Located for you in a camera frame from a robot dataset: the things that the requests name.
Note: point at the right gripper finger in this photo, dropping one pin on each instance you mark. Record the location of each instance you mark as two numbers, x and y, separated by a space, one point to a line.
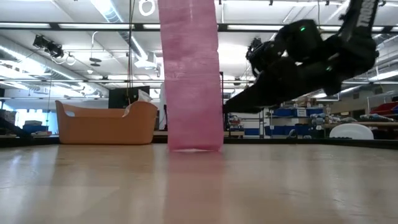
248 99

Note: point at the pink elastic bandage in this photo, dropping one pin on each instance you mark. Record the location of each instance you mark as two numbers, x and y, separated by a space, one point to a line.
192 77

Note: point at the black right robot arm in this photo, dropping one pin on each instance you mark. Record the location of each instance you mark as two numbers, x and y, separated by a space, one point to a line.
351 53

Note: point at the blue bin shelf rack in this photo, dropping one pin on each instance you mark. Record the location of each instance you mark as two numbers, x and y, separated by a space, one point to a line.
281 112

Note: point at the white pedal trash can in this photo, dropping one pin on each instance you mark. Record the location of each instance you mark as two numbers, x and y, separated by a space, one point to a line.
351 132

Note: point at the red and blue bins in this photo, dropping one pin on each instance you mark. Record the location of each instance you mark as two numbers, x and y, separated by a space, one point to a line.
384 109

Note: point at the clear plastic zip bag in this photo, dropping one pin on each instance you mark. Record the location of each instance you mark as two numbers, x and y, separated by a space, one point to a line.
143 96

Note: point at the orange plastic bin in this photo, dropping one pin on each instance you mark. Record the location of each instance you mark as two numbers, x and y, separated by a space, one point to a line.
102 127

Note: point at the neighbouring station black frame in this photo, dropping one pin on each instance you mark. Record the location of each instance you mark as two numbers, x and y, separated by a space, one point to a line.
234 133

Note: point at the black aluminium table frame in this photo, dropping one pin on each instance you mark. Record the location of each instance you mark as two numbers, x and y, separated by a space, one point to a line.
280 142

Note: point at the black ceiling camera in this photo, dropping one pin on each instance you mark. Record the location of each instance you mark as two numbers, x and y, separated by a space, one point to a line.
49 46

